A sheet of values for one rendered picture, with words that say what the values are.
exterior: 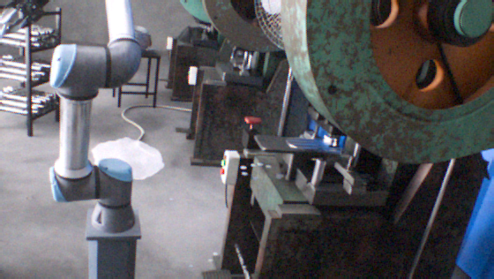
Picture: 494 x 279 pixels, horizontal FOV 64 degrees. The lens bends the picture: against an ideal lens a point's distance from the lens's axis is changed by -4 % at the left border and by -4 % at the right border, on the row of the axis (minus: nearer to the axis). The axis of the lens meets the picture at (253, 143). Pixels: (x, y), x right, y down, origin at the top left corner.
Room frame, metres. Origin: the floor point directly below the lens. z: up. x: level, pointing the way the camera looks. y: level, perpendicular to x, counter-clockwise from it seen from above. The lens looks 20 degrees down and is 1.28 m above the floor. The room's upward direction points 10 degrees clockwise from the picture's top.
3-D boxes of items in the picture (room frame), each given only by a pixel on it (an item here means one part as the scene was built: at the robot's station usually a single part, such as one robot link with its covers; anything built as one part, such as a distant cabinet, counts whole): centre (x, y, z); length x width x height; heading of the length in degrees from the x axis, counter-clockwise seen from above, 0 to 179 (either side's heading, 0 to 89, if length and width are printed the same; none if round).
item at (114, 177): (1.23, 0.45, 0.62); 0.13 x 0.12 x 0.14; 122
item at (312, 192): (1.51, -0.30, 0.68); 0.45 x 0.30 x 0.06; 18
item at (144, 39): (4.16, 1.35, 0.40); 0.45 x 0.40 x 0.79; 30
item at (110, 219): (1.23, 0.45, 0.50); 0.15 x 0.15 x 0.10
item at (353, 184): (1.35, -0.35, 0.76); 0.17 x 0.06 x 0.10; 18
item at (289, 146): (1.46, -0.14, 0.72); 0.25 x 0.14 x 0.14; 108
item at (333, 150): (1.51, -0.30, 0.76); 0.15 x 0.09 x 0.05; 18
